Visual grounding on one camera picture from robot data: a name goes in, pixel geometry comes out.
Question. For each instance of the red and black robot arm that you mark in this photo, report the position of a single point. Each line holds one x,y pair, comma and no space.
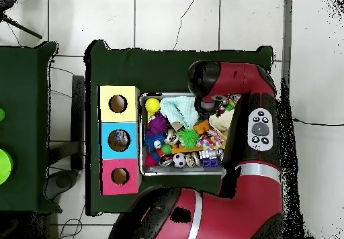
242,201

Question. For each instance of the shallow metal mesh bin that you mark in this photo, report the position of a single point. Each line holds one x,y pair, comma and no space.
166,171

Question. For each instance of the wooden box with three holes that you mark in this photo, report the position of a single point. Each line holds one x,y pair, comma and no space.
119,116

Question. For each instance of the purple spiky ball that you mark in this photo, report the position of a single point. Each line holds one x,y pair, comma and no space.
158,123

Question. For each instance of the mint green cloth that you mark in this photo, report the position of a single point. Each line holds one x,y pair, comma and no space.
174,107

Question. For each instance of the yellow smooth ball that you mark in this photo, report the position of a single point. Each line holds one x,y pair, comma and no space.
152,105

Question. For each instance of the orange plastic block toy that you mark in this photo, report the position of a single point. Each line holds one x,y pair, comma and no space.
201,126

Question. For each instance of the black and white soccer ball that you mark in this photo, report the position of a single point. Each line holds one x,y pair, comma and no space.
179,160

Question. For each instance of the cream yellow cloth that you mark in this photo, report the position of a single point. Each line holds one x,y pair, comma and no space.
219,120

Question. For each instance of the dark green side table cloth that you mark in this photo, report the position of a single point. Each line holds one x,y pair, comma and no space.
21,115

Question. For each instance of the small bright green object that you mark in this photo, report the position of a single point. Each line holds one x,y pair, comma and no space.
1,114

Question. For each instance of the large bright green cup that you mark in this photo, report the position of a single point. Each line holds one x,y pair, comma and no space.
4,166

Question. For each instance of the black tripod leg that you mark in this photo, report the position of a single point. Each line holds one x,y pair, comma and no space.
24,29

